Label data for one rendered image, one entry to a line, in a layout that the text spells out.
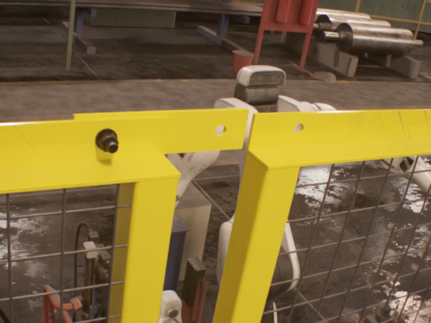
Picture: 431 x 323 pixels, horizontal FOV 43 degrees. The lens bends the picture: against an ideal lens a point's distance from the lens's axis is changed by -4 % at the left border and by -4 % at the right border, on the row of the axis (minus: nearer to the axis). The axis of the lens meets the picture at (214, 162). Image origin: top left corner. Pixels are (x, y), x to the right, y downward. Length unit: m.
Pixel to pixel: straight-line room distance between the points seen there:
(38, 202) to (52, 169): 3.52
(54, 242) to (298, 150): 3.05
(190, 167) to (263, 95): 0.31
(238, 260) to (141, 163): 0.20
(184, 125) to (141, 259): 0.16
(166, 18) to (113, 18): 0.96
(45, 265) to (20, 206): 0.70
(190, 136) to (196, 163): 0.74
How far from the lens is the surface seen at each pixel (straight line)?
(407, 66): 10.08
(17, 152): 0.58
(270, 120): 0.68
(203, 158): 1.38
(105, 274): 1.56
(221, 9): 8.60
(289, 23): 8.20
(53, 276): 3.39
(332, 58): 9.22
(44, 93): 6.16
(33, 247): 3.63
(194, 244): 2.38
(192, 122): 0.63
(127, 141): 0.61
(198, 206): 2.27
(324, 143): 0.75
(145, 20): 9.70
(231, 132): 0.67
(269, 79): 1.55
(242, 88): 1.53
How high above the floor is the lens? 2.07
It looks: 25 degrees down
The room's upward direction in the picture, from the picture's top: 10 degrees clockwise
